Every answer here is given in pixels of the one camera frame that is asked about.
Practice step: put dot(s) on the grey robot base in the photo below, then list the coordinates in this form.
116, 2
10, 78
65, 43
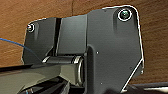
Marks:
106, 50

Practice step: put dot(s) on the robot torso column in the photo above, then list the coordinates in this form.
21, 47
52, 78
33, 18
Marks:
40, 71

